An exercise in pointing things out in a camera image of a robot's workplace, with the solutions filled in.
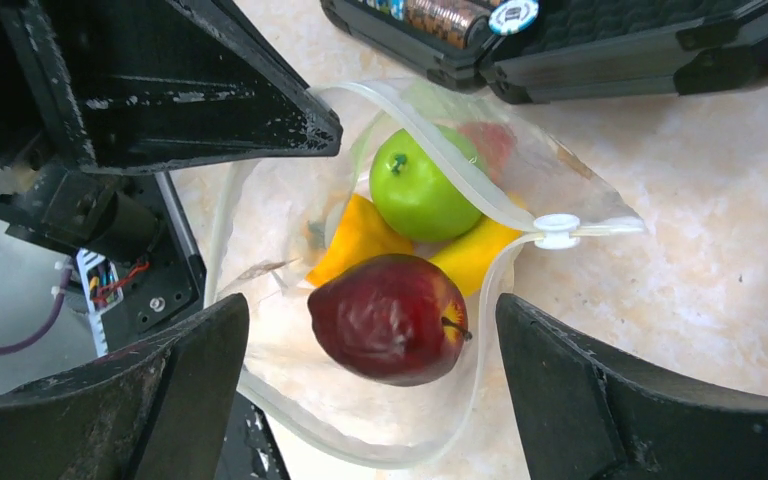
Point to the green apple toy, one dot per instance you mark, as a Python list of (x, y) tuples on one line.
[(413, 195)]

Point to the black open case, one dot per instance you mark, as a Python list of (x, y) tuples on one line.
[(574, 49)]

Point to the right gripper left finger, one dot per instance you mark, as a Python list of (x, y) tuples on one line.
[(106, 411)]

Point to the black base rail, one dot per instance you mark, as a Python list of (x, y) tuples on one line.
[(163, 287)]

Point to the clear dotted zip bag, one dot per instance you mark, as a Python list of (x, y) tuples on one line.
[(276, 217)]

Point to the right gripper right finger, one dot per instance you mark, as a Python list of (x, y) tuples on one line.
[(587, 410)]

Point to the orange mango toy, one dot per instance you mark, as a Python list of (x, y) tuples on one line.
[(495, 142)]

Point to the yellow banana toy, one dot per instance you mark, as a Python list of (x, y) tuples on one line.
[(467, 259)]

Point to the dark purple fruit toy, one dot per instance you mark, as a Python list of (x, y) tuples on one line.
[(395, 319)]

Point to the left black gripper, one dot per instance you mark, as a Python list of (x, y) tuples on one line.
[(96, 97)]

